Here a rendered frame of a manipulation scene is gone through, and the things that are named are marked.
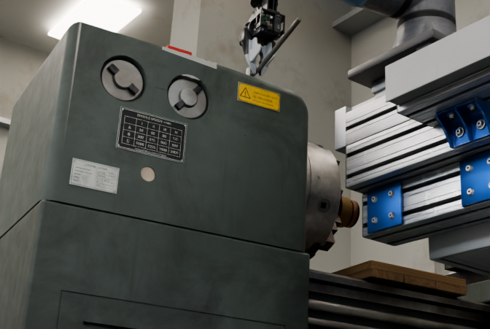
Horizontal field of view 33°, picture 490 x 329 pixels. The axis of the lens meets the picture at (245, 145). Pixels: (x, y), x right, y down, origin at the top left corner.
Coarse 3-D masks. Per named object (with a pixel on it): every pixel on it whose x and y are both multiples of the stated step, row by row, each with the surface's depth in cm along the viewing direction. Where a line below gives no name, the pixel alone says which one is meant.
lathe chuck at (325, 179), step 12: (312, 144) 209; (312, 156) 203; (324, 156) 206; (312, 168) 200; (324, 168) 202; (336, 168) 204; (312, 180) 198; (324, 180) 200; (336, 180) 202; (312, 192) 198; (324, 192) 199; (336, 192) 201; (312, 204) 197; (336, 204) 200; (312, 216) 198; (324, 216) 199; (336, 216) 201; (312, 228) 199; (324, 228) 200; (312, 240) 201; (324, 240) 202; (312, 252) 205
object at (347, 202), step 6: (342, 198) 216; (348, 198) 218; (342, 204) 215; (348, 204) 216; (354, 204) 218; (342, 210) 214; (348, 210) 216; (354, 210) 217; (342, 216) 215; (348, 216) 216; (354, 216) 217; (342, 222) 216; (348, 222) 218; (354, 222) 218
